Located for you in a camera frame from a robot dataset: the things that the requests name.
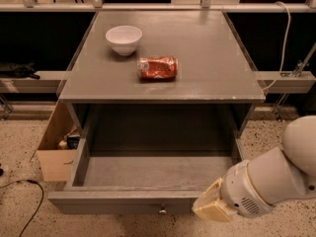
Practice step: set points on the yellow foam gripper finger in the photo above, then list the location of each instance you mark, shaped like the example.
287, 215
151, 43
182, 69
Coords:
211, 206

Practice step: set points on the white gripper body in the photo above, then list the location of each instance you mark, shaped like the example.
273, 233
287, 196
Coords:
238, 188

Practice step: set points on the grey top drawer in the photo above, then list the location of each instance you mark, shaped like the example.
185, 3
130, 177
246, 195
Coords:
149, 158

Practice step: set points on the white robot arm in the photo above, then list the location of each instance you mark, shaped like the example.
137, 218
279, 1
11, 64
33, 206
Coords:
288, 172

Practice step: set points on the grey drawer cabinet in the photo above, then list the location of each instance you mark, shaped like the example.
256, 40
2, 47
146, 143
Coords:
212, 68

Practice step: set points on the crushed orange soda can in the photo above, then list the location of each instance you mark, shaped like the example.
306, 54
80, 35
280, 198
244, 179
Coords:
157, 68

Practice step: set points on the items inside cardboard box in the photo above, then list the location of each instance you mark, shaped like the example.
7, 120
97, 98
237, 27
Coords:
70, 140

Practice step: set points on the cardboard box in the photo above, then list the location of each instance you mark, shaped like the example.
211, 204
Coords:
55, 158

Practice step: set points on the white ceramic bowl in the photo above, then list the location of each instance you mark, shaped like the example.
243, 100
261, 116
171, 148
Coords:
124, 40

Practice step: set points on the black object on shelf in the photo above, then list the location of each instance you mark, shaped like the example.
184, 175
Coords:
18, 70

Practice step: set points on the metal frame rail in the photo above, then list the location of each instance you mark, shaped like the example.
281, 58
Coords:
230, 6

